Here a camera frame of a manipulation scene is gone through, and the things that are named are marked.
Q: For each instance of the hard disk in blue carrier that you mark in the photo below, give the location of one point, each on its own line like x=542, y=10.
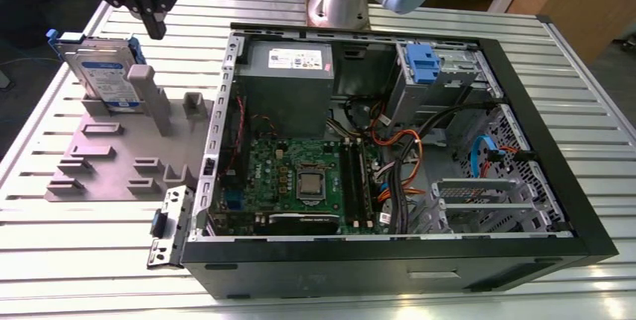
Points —
x=108, y=78

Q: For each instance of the grey metal disk bay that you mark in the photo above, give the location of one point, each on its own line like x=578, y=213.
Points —
x=478, y=206

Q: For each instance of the grey power supply unit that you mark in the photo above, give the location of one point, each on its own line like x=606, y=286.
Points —
x=284, y=89

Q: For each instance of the grey plastic parts rack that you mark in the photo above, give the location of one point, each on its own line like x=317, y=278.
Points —
x=125, y=156

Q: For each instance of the green motherboard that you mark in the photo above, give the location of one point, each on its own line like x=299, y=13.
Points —
x=271, y=171

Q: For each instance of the blue plastic drive latch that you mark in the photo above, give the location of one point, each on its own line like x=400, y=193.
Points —
x=423, y=63

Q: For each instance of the silver CPU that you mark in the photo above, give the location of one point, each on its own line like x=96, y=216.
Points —
x=312, y=185

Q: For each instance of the grey metal drive cage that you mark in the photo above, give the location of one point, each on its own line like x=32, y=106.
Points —
x=447, y=89

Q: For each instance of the black RAM stick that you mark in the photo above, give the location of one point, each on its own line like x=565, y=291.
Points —
x=366, y=186

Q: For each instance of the black graphics card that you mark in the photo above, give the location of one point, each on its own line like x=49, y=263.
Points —
x=304, y=222

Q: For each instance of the wooden cabinet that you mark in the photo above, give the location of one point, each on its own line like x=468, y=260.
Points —
x=587, y=0

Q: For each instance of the black open PC case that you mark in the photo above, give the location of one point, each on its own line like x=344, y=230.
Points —
x=348, y=271

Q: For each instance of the black chair base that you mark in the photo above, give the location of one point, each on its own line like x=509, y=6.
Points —
x=627, y=39

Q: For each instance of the blue black bracket tab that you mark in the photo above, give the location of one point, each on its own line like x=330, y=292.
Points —
x=158, y=221

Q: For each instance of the metal expansion slot bracket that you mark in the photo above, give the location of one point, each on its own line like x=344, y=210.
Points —
x=175, y=223

